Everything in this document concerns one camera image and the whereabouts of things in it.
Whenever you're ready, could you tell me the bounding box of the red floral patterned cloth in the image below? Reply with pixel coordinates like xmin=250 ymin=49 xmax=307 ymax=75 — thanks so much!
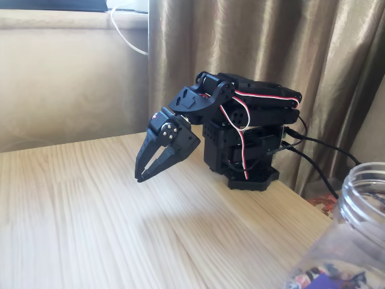
xmin=306 ymin=192 xmax=341 ymax=220

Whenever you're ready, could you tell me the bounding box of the clear plastic jar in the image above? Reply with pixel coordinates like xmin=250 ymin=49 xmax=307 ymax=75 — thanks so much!
xmin=284 ymin=162 xmax=385 ymax=289

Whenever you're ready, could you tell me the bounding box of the red white servo wire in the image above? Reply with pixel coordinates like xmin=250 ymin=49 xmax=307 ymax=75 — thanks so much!
xmin=219 ymin=104 xmax=251 ymax=181
xmin=197 ymin=89 xmax=301 ymax=131

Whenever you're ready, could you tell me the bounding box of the thin black wire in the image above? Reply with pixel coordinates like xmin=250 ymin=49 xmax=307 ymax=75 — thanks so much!
xmin=297 ymin=114 xmax=308 ymax=141

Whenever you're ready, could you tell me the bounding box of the beige window sill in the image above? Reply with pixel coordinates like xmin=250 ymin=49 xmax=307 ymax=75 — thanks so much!
xmin=0 ymin=8 xmax=150 ymax=31

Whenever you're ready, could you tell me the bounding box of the dark flat object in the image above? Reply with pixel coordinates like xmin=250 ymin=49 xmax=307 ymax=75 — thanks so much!
xmin=0 ymin=0 xmax=109 ymax=13

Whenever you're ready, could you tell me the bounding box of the shiny beige curtain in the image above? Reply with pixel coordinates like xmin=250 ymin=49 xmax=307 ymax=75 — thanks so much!
xmin=147 ymin=0 xmax=385 ymax=199

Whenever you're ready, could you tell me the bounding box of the thick black power cable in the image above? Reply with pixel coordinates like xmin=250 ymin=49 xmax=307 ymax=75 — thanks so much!
xmin=281 ymin=144 xmax=340 ymax=199
xmin=285 ymin=128 xmax=362 ymax=166

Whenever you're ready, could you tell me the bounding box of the white cable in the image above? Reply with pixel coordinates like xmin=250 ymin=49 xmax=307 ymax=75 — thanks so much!
xmin=109 ymin=4 xmax=150 ymax=57

